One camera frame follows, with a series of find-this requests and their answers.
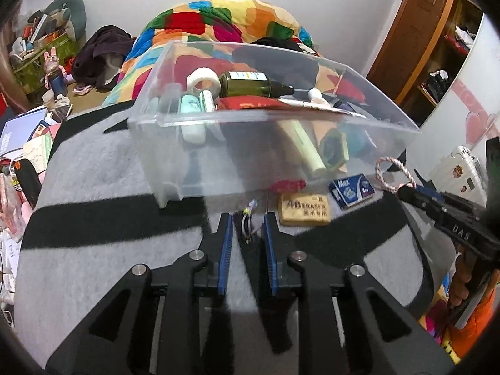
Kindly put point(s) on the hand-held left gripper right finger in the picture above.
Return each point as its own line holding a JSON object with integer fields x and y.
{"x": 271, "y": 254}

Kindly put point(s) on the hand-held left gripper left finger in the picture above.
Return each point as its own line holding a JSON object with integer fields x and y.
{"x": 224, "y": 254}

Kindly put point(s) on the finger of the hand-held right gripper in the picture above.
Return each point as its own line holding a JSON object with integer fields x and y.
{"x": 412, "y": 199}
{"x": 429, "y": 194}

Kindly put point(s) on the small green clear box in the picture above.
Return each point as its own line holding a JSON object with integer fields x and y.
{"x": 332, "y": 150}

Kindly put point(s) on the clear plastic bin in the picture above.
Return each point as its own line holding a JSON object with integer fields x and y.
{"x": 234, "y": 156}

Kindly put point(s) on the pale green tube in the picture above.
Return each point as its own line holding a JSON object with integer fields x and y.
{"x": 308, "y": 148}

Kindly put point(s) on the pale teal bottle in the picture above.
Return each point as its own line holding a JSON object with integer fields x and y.
{"x": 191, "y": 125}

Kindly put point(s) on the red foil packet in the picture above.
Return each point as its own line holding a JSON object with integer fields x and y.
{"x": 250, "y": 104}

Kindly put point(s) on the white bandage roll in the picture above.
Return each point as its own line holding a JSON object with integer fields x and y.
{"x": 207, "y": 72}

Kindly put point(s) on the person's right hand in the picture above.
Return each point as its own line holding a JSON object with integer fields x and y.
{"x": 459, "y": 281}

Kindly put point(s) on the white suitcase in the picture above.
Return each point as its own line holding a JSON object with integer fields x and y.
{"x": 457, "y": 172}

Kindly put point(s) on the tan eraser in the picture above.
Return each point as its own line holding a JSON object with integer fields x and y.
{"x": 304, "y": 209}

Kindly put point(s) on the small blue box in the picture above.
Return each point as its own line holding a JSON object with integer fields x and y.
{"x": 351, "y": 191}

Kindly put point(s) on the colourful printed bed sheet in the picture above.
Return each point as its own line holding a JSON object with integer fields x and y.
{"x": 433, "y": 312}

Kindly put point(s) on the wooden shelf unit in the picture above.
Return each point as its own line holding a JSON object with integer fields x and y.
{"x": 427, "y": 95}

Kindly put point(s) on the white wardrobe door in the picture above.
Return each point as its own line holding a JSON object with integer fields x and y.
{"x": 468, "y": 97}

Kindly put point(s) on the tan flat wooden stick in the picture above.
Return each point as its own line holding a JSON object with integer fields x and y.
{"x": 322, "y": 125}

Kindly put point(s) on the small pale cylinder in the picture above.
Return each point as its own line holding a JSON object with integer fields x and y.
{"x": 207, "y": 101}

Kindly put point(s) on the wooden door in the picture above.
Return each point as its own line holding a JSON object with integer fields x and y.
{"x": 418, "y": 27}

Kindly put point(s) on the dark green glass bottle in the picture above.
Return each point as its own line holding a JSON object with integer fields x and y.
{"x": 246, "y": 84}

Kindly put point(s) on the black case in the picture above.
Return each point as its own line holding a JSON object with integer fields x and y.
{"x": 27, "y": 181}

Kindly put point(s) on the colourful patchwork quilt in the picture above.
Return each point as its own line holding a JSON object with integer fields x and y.
{"x": 218, "y": 19}

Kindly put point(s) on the blue notebook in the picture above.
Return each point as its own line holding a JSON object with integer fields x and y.
{"x": 19, "y": 131}

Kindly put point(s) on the dark brown clothing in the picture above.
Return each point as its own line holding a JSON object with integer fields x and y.
{"x": 97, "y": 50}

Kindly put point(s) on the rabbit figurine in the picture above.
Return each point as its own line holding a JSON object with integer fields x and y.
{"x": 56, "y": 78}

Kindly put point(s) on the green storage box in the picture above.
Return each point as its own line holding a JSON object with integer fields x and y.
{"x": 33, "y": 72}

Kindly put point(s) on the green plush toy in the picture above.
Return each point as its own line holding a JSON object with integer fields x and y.
{"x": 72, "y": 11}

